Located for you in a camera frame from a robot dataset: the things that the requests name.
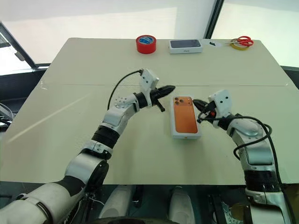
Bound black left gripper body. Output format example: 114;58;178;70
150;89;162;107

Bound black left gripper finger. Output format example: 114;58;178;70
156;99;166;113
157;85;176;98

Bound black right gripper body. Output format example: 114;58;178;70
201;101;218;122

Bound white boxed phone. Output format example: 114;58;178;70
168;39;204;55

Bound red tape roll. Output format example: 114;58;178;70
135;35;157;55

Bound yellow tape roll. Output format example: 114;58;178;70
231;42;249;51

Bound white rounded robot leg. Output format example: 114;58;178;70
168;185;196;224
99;185;133;222

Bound brown trousers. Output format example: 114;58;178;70
231;203;247;220

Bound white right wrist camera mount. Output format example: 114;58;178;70
208;89;233;120

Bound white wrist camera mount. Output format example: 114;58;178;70
208;89;233;120
139;68;160;107

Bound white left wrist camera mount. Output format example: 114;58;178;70
139;68;160;107

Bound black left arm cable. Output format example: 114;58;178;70
107;69;144;111

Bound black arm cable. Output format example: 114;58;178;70
197;115;294;224
107;69;144;111

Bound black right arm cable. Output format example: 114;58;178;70
197;115;294;224

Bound red handled scissors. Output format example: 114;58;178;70
225;35;255;46

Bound dark window frame post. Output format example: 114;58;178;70
204;0;225;40

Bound thin white cable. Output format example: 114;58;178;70
89;195;106;208

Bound dark slanted window frame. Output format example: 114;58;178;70
0;20;51;71

